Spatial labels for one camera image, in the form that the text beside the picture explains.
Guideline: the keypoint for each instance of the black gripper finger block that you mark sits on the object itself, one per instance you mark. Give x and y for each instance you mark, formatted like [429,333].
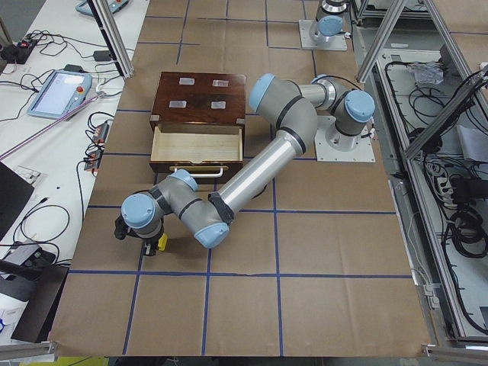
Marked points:
[149,249]

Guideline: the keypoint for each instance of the orange black power strip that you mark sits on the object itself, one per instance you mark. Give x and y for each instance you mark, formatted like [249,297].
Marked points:
[95,150]

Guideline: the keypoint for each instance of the black laptop corner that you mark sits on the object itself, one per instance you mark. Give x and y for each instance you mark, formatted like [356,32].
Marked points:
[15,193]

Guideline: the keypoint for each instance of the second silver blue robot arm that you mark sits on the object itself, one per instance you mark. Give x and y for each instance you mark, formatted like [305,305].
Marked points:
[328,20]

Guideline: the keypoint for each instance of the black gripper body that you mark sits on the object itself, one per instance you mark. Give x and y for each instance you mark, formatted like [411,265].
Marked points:
[149,242]

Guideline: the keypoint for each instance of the blue teach pendant tablet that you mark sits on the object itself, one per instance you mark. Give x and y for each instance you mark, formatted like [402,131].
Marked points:
[61,93]

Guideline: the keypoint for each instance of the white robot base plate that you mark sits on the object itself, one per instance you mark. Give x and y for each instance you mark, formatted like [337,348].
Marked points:
[332,146]

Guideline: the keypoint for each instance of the wooden drawer with white handle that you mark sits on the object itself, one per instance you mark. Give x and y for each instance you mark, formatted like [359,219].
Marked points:
[204,150]

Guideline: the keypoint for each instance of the yellow block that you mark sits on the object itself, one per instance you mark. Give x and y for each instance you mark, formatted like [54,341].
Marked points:
[162,243]

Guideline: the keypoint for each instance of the dark wooden cabinet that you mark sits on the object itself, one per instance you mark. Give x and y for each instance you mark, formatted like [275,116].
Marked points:
[199,98]

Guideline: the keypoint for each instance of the aluminium frame strut lower right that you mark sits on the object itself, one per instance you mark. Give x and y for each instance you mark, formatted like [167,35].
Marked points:
[446,116]

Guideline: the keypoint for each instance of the grey device with cables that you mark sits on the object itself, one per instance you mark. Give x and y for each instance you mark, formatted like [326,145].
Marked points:
[30,257]

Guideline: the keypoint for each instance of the black box with red buttons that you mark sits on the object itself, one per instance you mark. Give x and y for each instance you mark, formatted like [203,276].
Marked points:
[18,53]

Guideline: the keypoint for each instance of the aluminium frame strut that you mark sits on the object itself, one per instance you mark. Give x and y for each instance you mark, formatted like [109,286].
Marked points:
[383,32]
[446,116]

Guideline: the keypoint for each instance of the purple metal rod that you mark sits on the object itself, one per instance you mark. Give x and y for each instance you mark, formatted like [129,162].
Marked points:
[66,116]

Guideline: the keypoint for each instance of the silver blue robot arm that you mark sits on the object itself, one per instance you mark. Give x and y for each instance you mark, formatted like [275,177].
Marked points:
[291,108]

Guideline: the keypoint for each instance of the aluminium frame post left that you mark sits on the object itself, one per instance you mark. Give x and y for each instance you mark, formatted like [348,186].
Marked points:
[110,33]

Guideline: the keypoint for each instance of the black power adapter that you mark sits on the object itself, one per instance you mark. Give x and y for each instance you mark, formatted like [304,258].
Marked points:
[102,56]

